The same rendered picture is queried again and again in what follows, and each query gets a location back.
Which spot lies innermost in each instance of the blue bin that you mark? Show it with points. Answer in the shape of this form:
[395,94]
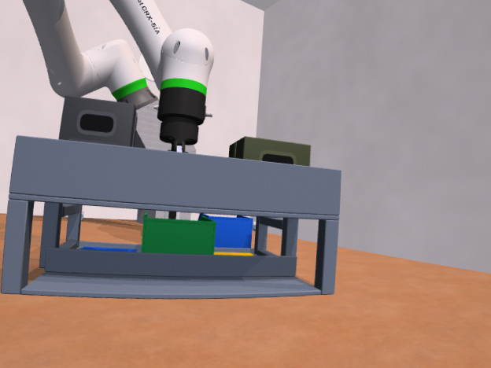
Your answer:
[232,232]

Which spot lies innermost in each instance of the green bin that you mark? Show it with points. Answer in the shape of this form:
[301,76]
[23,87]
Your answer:
[178,236]

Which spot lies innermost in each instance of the grey metal shelf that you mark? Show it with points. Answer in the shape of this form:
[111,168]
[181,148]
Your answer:
[61,172]

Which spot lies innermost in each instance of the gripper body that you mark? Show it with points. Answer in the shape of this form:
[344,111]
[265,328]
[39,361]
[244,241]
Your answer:
[179,132]

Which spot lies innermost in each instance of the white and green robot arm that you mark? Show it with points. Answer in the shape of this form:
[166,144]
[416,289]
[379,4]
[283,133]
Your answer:
[186,56]

